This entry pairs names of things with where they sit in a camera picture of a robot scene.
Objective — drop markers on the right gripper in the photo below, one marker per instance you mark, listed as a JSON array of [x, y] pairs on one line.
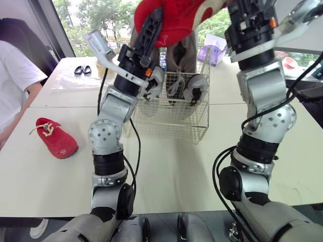
[[249, 27]]

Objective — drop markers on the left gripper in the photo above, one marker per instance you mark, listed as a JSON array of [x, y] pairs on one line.
[[131, 60]]

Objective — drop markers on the red shoe with beige sole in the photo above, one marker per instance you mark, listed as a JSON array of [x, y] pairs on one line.
[[176, 22]]

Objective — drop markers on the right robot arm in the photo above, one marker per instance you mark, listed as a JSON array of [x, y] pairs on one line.
[[265, 85]]

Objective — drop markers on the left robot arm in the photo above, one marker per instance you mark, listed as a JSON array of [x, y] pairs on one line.
[[111, 108]]

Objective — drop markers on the purple tissue box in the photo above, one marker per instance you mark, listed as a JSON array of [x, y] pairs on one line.
[[214, 50]]

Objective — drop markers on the small grey shoe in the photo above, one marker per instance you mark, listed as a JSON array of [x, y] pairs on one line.
[[198, 85], [157, 80]]

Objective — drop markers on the red and white bowl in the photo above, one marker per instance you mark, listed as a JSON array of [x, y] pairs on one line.
[[290, 64]]

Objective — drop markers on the black scissors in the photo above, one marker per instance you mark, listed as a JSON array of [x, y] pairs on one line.
[[82, 69]]

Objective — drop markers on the clear plastic bag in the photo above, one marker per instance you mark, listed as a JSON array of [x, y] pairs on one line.
[[73, 82]]

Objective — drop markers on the red shoe with beige laces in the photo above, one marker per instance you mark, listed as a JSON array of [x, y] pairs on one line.
[[59, 141]]

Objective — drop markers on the person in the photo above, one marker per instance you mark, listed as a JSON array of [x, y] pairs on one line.
[[12, 75]]

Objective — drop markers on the robot body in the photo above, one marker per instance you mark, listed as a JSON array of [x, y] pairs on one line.
[[161, 228]]

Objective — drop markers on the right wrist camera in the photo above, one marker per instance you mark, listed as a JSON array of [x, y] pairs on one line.
[[302, 15]]

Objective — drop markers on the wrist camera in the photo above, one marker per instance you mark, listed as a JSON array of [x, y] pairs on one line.
[[302, 15], [97, 43]]

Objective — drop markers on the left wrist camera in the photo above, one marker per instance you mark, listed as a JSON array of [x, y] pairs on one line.
[[97, 43]]

